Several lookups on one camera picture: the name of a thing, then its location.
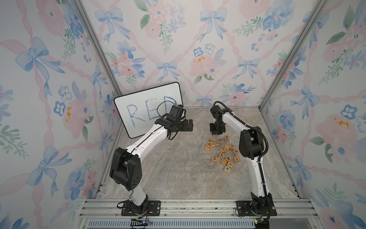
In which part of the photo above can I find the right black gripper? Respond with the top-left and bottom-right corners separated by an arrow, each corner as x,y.
210,121 -> 225,134

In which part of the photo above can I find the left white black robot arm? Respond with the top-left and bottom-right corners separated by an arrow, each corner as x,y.
109,105 -> 193,207

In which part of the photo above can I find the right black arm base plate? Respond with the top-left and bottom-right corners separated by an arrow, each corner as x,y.
235,200 -> 277,217

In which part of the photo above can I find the wooden letter block K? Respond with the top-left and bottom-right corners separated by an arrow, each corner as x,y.
224,166 -> 231,173

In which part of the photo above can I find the left aluminium corner post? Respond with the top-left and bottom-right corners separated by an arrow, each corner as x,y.
71,0 -> 122,96

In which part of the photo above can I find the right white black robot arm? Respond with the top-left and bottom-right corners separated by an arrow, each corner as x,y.
210,101 -> 274,218

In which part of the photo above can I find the right aluminium corner post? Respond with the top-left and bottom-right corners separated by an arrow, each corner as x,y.
258,0 -> 329,112

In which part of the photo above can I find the aluminium front rail frame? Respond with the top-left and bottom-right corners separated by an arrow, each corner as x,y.
74,199 -> 324,229

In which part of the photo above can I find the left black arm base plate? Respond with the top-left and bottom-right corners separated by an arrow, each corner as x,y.
118,200 -> 161,217

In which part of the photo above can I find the aluminium corner post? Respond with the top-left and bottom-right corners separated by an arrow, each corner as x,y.
258,0 -> 329,112
71,0 -> 122,96

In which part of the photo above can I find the whiteboard with RED written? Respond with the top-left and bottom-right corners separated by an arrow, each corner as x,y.
114,82 -> 183,139

